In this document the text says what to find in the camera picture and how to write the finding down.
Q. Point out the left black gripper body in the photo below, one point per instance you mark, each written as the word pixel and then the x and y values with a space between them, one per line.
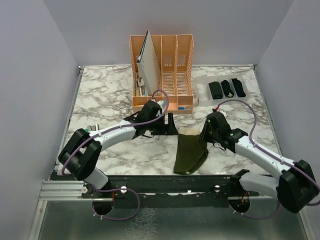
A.
pixel 158 127

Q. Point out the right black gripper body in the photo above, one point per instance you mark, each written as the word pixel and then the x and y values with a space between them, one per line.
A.
pixel 208 135

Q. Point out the olive green underwear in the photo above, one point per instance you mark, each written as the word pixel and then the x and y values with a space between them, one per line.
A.
pixel 191 152

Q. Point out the black patterned boxer underwear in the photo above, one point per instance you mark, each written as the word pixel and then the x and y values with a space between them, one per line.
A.
pixel 215 90

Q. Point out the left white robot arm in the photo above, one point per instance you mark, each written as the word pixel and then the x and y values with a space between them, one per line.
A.
pixel 80 154

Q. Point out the stationery items in organizer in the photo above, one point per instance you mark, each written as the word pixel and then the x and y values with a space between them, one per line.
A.
pixel 141 90

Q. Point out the clear plastic compartment tray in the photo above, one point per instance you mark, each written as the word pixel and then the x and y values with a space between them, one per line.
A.
pixel 202 93

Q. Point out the black rolled sock left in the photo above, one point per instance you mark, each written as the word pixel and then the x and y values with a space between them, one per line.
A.
pixel 227 90

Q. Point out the black rolled sock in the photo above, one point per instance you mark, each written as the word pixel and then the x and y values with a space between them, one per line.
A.
pixel 227 90
pixel 238 86

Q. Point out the black rolled sock right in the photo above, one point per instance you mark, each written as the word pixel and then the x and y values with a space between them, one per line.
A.
pixel 238 86

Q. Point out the white grey binder folder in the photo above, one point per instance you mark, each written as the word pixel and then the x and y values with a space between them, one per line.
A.
pixel 148 65

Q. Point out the peach plastic file organizer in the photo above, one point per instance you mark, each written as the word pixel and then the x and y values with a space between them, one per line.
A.
pixel 175 59

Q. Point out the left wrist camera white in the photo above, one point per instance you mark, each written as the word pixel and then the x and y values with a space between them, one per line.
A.
pixel 163 105

